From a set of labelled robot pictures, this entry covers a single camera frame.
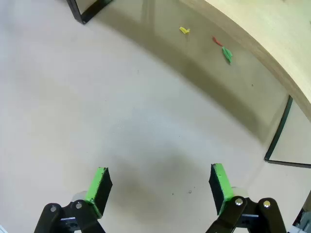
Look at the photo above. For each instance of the yellow paper scrap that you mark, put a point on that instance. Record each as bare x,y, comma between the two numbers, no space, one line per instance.
184,30

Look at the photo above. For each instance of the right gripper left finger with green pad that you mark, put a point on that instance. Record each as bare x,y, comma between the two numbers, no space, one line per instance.
97,191

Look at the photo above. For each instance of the red paper scrap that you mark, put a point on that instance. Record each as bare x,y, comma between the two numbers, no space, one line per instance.
217,41

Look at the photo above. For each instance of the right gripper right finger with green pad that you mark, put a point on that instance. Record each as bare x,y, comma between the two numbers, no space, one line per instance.
222,189

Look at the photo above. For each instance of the green paper scrap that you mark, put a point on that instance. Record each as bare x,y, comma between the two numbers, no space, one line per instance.
227,54

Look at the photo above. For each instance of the wooden shelf unit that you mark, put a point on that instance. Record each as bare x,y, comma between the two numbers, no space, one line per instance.
267,26

